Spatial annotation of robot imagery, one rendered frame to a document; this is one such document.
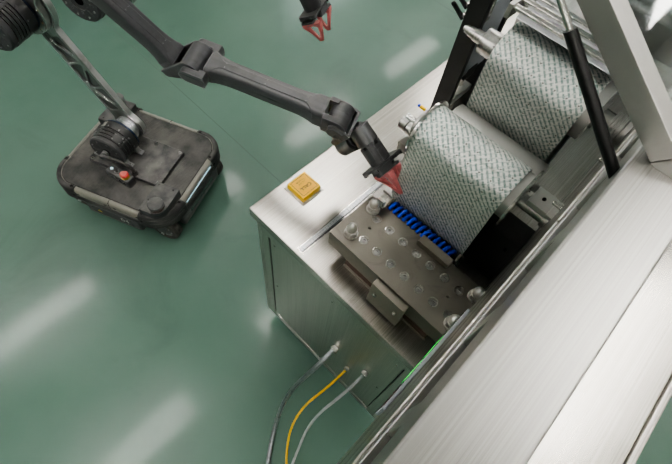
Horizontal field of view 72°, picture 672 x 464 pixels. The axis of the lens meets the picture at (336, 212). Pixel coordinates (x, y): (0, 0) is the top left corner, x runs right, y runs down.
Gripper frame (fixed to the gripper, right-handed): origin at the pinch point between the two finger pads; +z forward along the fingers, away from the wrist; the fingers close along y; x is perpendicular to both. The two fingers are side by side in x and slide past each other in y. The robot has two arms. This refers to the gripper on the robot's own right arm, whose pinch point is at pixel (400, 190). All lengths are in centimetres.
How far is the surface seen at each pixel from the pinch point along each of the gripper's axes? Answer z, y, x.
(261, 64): -75, -78, -169
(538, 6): -19, -34, 33
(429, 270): 18.3, 9.8, 5.9
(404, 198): 2.3, 0.3, -0.1
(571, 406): 21, 33, 55
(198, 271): -2, 35, -126
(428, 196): 3.3, 0.3, 9.1
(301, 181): -14.9, 9.6, -26.2
